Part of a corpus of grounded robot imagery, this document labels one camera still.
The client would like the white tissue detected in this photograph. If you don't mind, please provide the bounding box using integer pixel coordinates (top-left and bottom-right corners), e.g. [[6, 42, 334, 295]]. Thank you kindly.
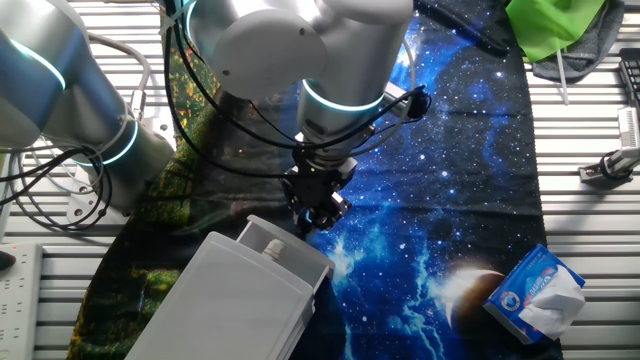
[[518, 264, 587, 341]]

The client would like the silver depth camera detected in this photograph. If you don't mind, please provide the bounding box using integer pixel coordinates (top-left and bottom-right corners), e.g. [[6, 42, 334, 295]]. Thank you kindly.
[[617, 105, 640, 151]]

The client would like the metal camera stand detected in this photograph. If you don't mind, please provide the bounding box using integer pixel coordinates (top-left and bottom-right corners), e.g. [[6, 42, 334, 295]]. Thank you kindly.
[[578, 147, 640, 184]]

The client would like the blue tissue box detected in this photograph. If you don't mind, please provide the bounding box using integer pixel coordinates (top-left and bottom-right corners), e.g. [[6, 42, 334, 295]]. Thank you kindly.
[[483, 243, 587, 346]]

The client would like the galaxy and forest print cloth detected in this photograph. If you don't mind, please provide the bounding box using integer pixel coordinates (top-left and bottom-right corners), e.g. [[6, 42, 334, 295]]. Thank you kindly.
[[67, 0, 566, 360]]

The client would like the white plastic drawer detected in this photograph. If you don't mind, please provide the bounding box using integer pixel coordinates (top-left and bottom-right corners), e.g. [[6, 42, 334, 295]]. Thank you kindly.
[[235, 214, 336, 294]]

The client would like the black keyboard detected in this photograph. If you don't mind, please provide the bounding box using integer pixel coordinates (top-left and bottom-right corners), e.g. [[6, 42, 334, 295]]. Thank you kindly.
[[618, 47, 640, 109]]

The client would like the white power strip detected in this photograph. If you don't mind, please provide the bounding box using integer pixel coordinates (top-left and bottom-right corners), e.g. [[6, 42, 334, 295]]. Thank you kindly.
[[0, 242, 44, 360]]

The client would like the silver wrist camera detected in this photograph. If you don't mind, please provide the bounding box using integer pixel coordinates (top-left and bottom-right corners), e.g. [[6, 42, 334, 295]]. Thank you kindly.
[[382, 80, 412, 107]]

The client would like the grey cloth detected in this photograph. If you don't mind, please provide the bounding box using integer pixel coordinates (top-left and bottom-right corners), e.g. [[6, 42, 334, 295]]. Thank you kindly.
[[530, 0, 626, 85]]

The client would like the white round knob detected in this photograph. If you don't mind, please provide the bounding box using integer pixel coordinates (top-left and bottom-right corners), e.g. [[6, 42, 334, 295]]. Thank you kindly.
[[261, 238, 288, 262]]

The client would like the black cable with plug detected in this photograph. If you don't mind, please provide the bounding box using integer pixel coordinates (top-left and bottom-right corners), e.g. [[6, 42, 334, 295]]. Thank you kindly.
[[172, 0, 432, 151]]

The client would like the thin white stick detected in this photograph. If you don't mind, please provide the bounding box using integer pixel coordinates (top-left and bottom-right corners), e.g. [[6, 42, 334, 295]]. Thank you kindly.
[[554, 47, 571, 107]]

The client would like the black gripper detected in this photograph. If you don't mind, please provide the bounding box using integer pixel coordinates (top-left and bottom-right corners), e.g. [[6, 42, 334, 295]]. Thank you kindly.
[[280, 157, 359, 235]]

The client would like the grey hose cable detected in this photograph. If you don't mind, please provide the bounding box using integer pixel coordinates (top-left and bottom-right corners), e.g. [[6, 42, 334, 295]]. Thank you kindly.
[[81, 29, 152, 121]]

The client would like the green cloth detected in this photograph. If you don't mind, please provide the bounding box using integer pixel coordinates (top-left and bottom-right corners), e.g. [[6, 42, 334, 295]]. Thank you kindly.
[[505, 0, 607, 64]]

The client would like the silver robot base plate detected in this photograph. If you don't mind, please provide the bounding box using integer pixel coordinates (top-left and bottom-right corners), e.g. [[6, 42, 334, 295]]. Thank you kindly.
[[66, 107, 177, 227]]

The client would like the grey plastic electrical box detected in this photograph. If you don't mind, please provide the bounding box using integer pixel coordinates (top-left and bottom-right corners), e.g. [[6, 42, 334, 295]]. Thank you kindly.
[[124, 230, 316, 360]]

